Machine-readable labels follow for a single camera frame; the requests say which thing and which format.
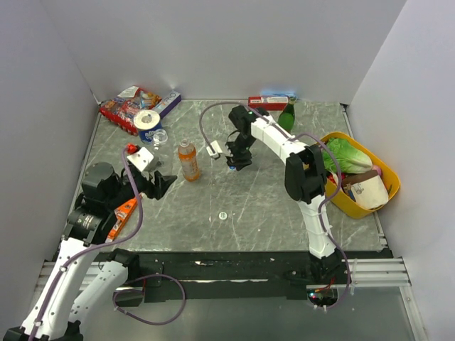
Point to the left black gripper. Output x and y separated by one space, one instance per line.
161 183

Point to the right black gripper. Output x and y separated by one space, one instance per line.
239 162

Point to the clear plastic bottle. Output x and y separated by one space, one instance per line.
160 139

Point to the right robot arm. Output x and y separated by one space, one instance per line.
304 180

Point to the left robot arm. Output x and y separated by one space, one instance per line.
64 309

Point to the orange drink bottle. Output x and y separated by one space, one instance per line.
187 157

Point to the white bottle cap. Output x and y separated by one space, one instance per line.
223 215

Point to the green glass bottle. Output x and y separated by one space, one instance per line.
286 119

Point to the orange snack box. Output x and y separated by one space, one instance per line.
123 213

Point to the toilet paper roll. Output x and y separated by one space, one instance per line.
147 122

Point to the red box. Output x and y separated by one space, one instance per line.
269 103

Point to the blue box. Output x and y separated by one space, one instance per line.
278 93

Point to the red snack bag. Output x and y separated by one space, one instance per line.
122 109

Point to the purple white box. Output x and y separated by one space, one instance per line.
167 103

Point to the green lettuce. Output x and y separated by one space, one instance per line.
350 159

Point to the yellow basket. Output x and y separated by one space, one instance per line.
335 178

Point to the white paper cup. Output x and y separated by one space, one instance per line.
366 189

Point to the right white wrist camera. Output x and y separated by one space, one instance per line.
216 150

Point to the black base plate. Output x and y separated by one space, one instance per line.
158 273

